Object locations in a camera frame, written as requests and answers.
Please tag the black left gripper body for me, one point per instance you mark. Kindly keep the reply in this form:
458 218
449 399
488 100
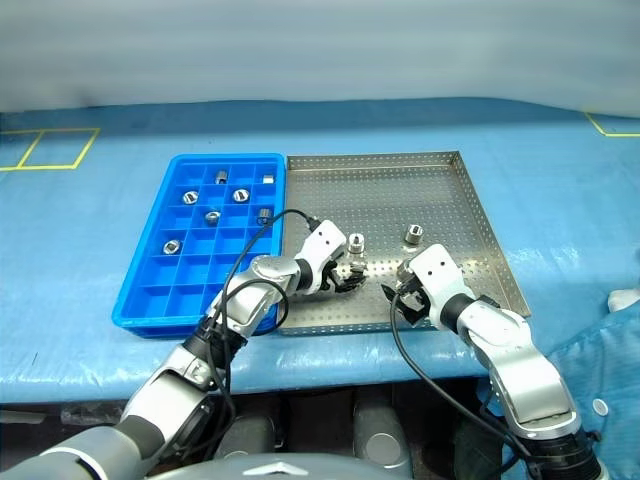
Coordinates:
332 275

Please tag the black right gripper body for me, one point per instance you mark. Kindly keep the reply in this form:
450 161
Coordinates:
415 295

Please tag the metal roller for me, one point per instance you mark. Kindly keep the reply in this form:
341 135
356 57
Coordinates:
221 176
355 243
358 263
171 246
189 197
212 216
263 215
240 195
413 233
268 178

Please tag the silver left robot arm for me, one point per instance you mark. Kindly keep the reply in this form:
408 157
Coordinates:
250 300

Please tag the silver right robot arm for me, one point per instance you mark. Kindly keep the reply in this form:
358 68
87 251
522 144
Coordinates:
525 370

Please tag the perforated steel tray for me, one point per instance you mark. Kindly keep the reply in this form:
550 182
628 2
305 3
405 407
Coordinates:
380 195

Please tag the blue plastic compartment tray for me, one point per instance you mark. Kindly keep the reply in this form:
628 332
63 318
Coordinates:
150 300

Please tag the white gloved hand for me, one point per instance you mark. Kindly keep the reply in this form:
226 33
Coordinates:
622 299

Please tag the grey rounded robot leg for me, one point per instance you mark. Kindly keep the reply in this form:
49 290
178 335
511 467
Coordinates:
382 440
247 437

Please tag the blue work coat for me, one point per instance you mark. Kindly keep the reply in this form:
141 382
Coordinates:
605 360

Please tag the grey robot torso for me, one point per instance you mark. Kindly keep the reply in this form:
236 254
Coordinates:
280 470

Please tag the blue plastic table cover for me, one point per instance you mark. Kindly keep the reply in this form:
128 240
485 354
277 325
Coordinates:
75 250

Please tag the crumpled clear plastic film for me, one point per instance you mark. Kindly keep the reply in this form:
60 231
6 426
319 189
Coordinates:
85 414

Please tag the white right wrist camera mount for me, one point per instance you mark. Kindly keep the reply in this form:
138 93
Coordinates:
437 280

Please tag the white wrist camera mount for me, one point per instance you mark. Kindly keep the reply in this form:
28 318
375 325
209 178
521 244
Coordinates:
320 242
437 280

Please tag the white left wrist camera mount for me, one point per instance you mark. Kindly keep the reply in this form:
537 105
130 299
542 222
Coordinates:
320 242

